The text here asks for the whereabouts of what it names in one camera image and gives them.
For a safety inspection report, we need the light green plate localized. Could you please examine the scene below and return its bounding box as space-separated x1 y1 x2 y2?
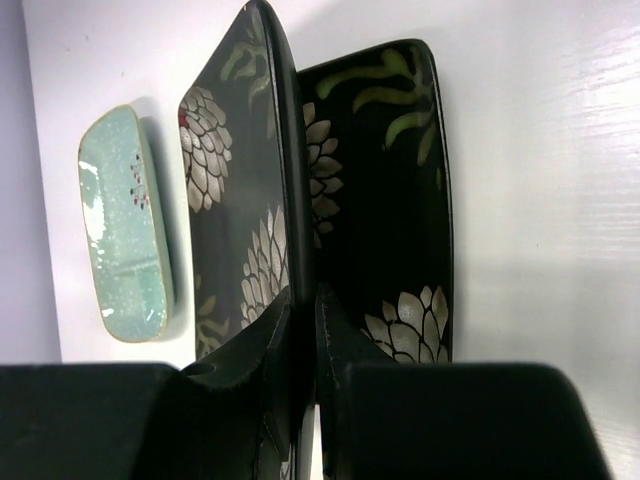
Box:
77 104 175 343

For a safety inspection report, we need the black floral square plate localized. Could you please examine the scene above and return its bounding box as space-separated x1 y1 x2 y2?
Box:
298 39 454 363

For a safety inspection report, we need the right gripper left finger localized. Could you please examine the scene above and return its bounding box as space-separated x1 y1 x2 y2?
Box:
182 289 291 479

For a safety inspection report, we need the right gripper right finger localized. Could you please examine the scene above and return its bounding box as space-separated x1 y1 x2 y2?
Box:
315 283 393 479

